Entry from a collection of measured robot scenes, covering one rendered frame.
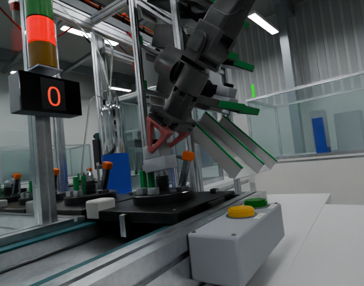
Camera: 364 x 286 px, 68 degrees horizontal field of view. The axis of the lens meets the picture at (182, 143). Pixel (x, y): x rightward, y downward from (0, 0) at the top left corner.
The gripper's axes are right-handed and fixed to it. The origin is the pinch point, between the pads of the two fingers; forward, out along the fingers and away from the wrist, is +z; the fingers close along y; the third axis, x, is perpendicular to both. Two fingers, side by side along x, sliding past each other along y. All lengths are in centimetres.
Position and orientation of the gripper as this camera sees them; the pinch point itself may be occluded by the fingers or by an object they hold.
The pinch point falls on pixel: (157, 148)
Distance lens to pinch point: 61.6
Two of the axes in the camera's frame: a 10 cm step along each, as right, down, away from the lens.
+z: -4.5, 8.4, 3.1
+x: 7.0, 5.4, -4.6
